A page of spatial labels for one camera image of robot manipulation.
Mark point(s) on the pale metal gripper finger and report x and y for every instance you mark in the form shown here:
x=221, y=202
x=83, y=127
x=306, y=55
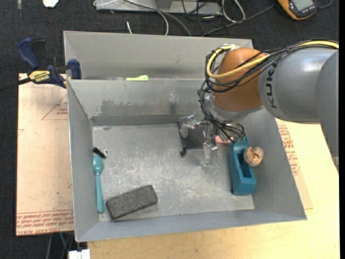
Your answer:
x=185, y=128
x=210, y=155

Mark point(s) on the small pink thing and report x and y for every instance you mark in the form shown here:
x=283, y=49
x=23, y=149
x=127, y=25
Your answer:
x=219, y=139

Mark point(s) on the black flat plate with rod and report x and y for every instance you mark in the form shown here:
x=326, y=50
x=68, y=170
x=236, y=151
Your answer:
x=194, y=140

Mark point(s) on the teal open box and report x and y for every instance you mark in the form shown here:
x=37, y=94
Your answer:
x=240, y=182

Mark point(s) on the brown walnut-like ball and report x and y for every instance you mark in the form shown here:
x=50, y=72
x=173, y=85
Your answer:
x=253, y=156

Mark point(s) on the grey metal bin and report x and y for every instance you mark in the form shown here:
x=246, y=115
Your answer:
x=161, y=171

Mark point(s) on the yellow-green flat thing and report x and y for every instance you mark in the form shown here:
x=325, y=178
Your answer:
x=137, y=78

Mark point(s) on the dark grey flat block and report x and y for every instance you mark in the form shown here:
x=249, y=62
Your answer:
x=132, y=201

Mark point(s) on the teal plastic spoon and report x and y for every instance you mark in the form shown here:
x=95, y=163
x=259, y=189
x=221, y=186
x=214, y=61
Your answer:
x=98, y=169

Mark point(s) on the brown cardboard board red print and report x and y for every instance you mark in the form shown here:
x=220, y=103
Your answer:
x=40, y=158

